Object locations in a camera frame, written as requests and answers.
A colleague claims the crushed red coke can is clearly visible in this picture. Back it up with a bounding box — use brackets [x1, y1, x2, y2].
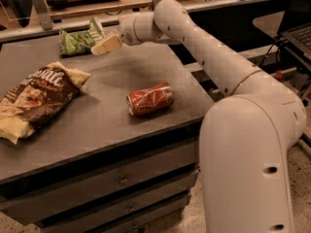
[126, 83, 175, 117]

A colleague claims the black laptop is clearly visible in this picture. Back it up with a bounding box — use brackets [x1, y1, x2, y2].
[278, 0, 311, 60]

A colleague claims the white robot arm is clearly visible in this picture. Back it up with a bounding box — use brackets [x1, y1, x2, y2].
[118, 0, 306, 233]

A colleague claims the green jalapeno chip bag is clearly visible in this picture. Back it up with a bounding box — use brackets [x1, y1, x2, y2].
[59, 17, 104, 57]

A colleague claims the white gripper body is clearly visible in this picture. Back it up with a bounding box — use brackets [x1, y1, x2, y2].
[118, 12, 163, 46]

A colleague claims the grey metal railing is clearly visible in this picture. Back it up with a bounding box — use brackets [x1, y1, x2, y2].
[0, 0, 294, 44]

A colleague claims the grey drawer cabinet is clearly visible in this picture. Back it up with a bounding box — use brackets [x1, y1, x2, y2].
[0, 43, 212, 233]

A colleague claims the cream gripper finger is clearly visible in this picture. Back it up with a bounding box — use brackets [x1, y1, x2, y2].
[90, 34, 122, 55]

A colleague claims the brown chip bag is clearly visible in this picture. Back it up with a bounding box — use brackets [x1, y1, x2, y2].
[0, 62, 91, 144]

